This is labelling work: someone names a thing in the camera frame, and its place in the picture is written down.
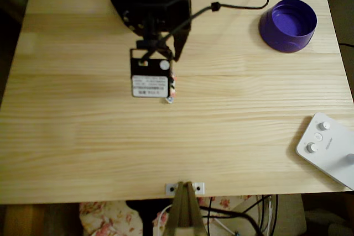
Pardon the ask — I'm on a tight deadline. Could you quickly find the small floral patterned packet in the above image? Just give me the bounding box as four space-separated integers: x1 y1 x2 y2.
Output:
165 73 178 105

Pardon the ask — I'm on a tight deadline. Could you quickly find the purple plastic bowl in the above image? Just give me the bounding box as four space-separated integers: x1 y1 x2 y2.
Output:
258 0 318 54

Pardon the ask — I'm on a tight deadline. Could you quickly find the white control box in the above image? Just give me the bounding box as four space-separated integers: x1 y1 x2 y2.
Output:
295 112 354 192

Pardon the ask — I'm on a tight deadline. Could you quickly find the floral patterned cloth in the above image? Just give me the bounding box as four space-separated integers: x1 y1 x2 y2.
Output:
79 195 252 236

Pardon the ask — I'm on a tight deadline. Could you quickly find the black camera cable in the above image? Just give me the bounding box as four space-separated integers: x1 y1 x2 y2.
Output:
163 0 274 40

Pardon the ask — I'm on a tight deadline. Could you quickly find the white metal bracket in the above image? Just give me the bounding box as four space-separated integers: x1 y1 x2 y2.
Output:
165 182 206 195

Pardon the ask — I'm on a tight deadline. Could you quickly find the white cable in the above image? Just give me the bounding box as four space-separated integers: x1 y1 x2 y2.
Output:
153 204 174 227
214 218 236 236

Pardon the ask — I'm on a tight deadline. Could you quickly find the tan camera stand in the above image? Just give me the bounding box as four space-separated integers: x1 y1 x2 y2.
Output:
164 181 208 236

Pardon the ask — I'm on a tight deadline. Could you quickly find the thick black cable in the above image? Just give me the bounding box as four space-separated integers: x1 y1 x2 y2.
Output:
199 205 263 236

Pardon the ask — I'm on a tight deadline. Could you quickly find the thin black cable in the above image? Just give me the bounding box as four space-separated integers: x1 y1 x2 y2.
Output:
257 194 279 236

